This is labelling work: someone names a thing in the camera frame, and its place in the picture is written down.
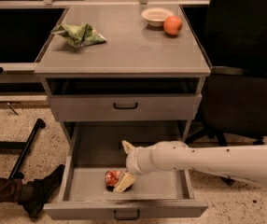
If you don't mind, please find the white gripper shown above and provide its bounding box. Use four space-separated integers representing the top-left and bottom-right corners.
113 140 154 193

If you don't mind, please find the red coke can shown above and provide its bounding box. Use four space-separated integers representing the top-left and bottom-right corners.
105 170 122 191

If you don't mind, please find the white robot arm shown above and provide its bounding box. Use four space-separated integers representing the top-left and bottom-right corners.
114 140 267 192

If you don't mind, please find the open grey drawer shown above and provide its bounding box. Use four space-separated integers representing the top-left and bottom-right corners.
44 121 207 220

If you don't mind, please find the closed grey drawer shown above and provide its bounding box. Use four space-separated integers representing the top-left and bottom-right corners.
48 94 202 121

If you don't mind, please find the grey drawer cabinet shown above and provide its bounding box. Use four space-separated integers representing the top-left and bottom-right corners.
35 4 210 136

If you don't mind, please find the black shoe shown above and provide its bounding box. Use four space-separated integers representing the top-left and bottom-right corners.
18 164 65 217

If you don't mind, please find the black metal floor stand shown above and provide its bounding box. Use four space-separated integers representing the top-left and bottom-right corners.
0 119 46 179

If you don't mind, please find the black office chair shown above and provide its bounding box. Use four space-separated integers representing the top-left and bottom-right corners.
198 0 267 147

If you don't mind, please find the brown trouser leg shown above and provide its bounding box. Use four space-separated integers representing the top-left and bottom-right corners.
0 177 22 203

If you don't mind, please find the green chip bag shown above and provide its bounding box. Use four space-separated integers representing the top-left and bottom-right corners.
51 23 106 48

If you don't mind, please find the orange fruit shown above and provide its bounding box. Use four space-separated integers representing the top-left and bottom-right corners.
163 16 183 35

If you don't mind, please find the white bowl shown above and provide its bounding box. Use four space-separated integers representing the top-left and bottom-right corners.
141 7 174 27

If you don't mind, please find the black lower drawer handle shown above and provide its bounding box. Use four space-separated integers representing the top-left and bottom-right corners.
113 210 140 221

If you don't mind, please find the black drawer handle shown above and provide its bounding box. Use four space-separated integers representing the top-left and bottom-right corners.
113 103 138 110
113 210 140 221

